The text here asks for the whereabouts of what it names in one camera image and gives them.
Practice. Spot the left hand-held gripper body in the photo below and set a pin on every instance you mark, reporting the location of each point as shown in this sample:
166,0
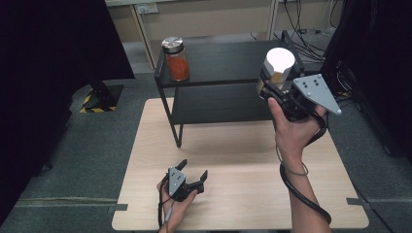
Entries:
177,184

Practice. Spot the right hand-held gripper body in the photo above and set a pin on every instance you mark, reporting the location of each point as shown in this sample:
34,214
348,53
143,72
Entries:
311,93

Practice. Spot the white paper cup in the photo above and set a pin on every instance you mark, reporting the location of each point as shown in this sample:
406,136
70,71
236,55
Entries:
279,61

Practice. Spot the black two-tier metal shelf rack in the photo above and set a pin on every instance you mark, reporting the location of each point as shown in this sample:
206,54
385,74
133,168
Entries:
220,63

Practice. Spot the orange spice jar silver lid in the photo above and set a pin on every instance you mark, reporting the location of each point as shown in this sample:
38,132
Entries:
177,64

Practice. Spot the person's left hand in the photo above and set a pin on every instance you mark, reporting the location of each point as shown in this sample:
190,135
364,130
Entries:
175,213

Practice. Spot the person's right hand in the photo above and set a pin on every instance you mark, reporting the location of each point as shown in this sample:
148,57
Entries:
293,136

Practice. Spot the black equipment rack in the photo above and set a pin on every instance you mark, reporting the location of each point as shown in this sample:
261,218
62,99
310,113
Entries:
379,64

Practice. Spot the grey wrist band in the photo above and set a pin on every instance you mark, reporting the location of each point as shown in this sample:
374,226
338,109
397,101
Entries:
293,173

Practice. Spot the beige cabinet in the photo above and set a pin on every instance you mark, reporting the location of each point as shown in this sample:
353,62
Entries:
207,22

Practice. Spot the black stand base striped tape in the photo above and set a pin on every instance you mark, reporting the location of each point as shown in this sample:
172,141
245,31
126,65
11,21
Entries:
103,98

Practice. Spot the grey floor tape strip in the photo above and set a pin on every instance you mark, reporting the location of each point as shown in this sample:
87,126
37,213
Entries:
64,202

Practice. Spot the grey floor tape piece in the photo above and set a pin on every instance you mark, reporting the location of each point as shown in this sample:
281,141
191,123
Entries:
358,201

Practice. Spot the black curtain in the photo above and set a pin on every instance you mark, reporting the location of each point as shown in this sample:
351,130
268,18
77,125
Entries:
48,81

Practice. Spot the white wall socket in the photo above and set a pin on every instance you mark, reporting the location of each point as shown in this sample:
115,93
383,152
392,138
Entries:
147,8

